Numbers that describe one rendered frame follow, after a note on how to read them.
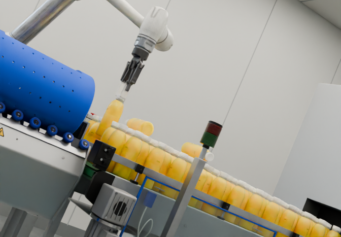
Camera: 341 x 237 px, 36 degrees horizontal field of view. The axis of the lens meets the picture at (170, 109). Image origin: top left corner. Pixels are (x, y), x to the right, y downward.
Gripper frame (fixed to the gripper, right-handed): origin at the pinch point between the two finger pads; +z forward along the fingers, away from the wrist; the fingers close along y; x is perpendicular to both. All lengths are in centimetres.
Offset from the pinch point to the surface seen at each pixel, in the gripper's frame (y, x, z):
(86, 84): 13.0, -22.1, 6.2
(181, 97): -253, 180, -52
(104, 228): 37, 0, 53
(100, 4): -266, 62, -95
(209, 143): 40.8, 25.5, 7.5
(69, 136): 13.4, -19.3, 28.1
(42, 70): 15.1, -41.2, 9.3
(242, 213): 22, 72, 28
